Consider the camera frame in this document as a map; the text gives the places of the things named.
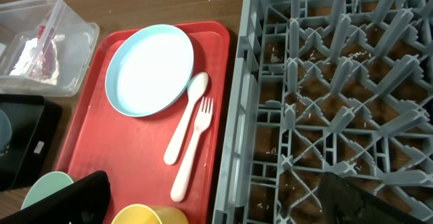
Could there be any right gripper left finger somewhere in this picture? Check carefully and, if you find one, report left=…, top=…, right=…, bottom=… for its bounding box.
left=1, top=171, right=111, bottom=224

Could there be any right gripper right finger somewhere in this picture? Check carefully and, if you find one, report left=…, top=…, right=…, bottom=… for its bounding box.
left=317, top=172, right=419, bottom=224

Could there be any yellow plastic cup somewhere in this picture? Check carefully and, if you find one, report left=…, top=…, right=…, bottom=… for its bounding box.
left=112, top=204, right=189, bottom=224

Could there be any light blue bowl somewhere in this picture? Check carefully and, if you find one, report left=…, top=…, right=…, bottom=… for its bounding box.
left=0, top=110, right=12, bottom=154

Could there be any red snack wrapper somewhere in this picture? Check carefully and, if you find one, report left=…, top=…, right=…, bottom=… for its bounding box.
left=30, top=25, right=58, bottom=84

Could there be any white napkin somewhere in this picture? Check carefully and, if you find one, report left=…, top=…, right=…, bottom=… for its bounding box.
left=5, top=35, right=65, bottom=85

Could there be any grey dishwasher rack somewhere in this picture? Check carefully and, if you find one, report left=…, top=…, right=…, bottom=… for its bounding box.
left=212, top=0, right=432, bottom=223

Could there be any mint green bowl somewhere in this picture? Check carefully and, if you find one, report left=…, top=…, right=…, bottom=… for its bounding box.
left=21, top=171, right=74, bottom=210

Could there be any red plastic tray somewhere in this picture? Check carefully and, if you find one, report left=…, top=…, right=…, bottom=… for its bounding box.
left=56, top=21, right=230, bottom=223

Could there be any black plastic bin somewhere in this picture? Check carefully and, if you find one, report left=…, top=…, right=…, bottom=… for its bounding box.
left=1, top=94, right=62, bottom=192

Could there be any pink plastic fork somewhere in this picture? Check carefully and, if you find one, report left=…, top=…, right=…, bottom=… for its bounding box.
left=170, top=97, right=214, bottom=202

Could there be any light blue plate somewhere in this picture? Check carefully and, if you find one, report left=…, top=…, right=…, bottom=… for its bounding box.
left=105, top=24, right=194, bottom=117

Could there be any clear plastic bin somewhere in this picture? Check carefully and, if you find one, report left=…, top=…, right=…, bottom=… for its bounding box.
left=1, top=0, right=99, bottom=97

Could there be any white plastic spoon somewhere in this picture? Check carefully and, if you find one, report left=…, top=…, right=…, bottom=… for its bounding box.
left=163, top=72, right=209, bottom=165

